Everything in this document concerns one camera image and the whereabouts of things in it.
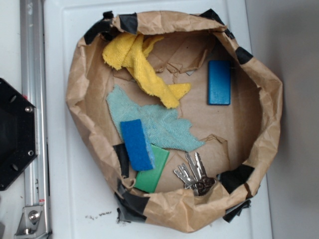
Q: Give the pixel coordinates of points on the green flat block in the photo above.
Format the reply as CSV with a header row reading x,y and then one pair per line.
x,y
147,181

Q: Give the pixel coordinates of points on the blue rectangular block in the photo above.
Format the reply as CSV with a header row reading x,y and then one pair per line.
x,y
219,82

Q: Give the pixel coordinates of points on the light teal cloth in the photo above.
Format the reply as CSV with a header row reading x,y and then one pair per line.
x,y
163,126

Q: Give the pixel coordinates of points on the blue sponge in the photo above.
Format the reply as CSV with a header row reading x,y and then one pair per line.
x,y
138,147

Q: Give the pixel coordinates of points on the silver key bunch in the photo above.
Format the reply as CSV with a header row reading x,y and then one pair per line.
x,y
195,177

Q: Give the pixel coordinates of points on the yellow cloth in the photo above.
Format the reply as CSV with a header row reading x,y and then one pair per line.
x,y
131,51

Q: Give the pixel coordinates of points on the white tray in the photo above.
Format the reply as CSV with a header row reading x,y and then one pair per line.
x,y
82,204

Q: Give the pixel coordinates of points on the aluminium rail profile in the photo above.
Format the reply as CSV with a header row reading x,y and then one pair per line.
x,y
36,175

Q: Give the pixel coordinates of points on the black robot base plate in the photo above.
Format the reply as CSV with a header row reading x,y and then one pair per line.
x,y
17,134

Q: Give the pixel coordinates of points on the metal corner bracket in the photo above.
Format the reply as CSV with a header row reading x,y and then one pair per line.
x,y
32,223

